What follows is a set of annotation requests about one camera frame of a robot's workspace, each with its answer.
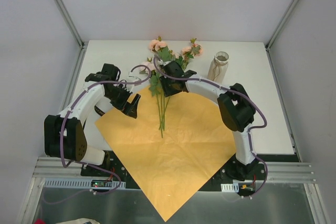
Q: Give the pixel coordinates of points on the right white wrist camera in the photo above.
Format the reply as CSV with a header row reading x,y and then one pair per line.
x,y
160,62

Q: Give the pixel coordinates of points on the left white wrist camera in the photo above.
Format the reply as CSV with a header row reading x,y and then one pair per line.
x,y
133,80

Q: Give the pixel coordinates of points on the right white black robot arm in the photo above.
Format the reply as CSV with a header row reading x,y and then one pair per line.
x,y
236,111

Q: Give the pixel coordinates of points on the pink flower stem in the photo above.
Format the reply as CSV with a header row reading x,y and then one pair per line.
x,y
164,55
156,90

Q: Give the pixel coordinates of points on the orange wrapping paper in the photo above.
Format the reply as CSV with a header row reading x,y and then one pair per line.
x,y
194,135

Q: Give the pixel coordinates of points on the aluminium frame rail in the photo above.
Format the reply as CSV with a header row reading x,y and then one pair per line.
x,y
278,172

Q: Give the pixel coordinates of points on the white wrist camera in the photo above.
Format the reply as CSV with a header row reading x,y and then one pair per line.
x,y
160,62
133,80

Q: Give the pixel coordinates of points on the peach flower stem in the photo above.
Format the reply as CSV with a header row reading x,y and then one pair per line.
x,y
157,44
189,52

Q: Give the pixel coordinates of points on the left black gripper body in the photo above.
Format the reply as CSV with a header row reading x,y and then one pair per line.
x,y
126,103

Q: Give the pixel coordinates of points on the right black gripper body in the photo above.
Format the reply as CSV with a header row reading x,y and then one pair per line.
x,y
166,85

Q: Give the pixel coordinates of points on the black ribbon gold lettering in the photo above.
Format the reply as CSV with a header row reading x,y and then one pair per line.
x,y
95,110

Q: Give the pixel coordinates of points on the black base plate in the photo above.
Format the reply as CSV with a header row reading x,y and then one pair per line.
x,y
173,171

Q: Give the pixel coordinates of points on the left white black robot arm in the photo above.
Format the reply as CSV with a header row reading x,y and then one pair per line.
x,y
64,135

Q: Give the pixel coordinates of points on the beige ribbed vase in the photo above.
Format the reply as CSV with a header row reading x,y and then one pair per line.
x,y
218,67

